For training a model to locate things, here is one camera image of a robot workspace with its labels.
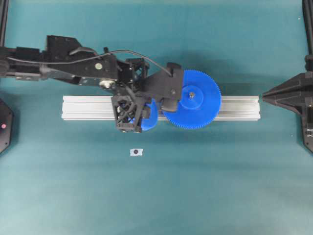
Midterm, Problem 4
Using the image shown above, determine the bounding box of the black left frame post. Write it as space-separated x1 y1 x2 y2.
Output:
0 0 9 47

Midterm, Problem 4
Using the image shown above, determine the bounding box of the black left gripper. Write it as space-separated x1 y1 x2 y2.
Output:
98 58 183 133

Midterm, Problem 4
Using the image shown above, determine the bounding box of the black right frame post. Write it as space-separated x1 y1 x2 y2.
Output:
302 0 313 54

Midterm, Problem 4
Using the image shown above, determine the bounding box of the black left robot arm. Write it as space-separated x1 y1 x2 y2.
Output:
0 36 184 133

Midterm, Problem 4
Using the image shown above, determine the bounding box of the small blue plastic gear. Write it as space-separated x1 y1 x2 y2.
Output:
141 98 158 131

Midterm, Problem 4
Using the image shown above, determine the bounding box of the silver aluminium extrusion rail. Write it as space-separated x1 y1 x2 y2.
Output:
62 95 261 121

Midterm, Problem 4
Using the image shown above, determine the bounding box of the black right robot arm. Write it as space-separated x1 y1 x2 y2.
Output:
262 54 313 151

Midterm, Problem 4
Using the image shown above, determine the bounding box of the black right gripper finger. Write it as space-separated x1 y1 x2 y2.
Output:
262 73 306 119

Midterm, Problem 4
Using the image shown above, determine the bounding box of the black base plate red dot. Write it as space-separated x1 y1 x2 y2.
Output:
0 99 14 153

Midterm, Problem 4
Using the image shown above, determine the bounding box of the black frame post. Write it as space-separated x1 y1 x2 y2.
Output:
302 0 313 54
0 0 9 47

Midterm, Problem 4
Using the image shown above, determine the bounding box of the large blue plastic gear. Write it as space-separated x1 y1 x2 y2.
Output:
163 70 222 130

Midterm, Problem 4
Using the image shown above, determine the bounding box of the white tape marker with dot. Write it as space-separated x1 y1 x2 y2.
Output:
130 148 143 156

